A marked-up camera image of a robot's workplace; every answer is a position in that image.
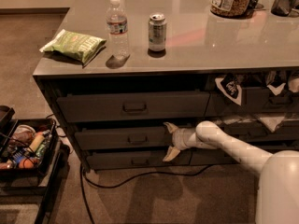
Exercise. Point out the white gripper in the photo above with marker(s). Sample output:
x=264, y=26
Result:
x=178, y=138

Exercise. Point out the grey drawer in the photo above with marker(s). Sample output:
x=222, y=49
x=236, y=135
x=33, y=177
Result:
x=124, y=138
x=135, y=159
x=254, y=100
x=130, y=106
x=255, y=131
x=210, y=157

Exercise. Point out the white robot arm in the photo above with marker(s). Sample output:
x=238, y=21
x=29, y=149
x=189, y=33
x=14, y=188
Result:
x=278, y=187

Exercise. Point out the grey counter cabinet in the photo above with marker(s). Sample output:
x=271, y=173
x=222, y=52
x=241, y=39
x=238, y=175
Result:
x=199, y=47

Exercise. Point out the silver soda can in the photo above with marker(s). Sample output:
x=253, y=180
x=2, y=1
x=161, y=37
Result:
x=157, y=31

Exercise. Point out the clear plastic water bottle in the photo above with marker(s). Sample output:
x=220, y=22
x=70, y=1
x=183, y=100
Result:
x=117, y=25

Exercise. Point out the green chip bag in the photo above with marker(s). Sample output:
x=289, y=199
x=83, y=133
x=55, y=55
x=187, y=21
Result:
x=77, y=46

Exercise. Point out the black bin of items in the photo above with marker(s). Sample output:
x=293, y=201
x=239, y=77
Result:
x=27, y=147

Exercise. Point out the dark glass pitcher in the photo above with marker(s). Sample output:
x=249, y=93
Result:
x=282, y=8

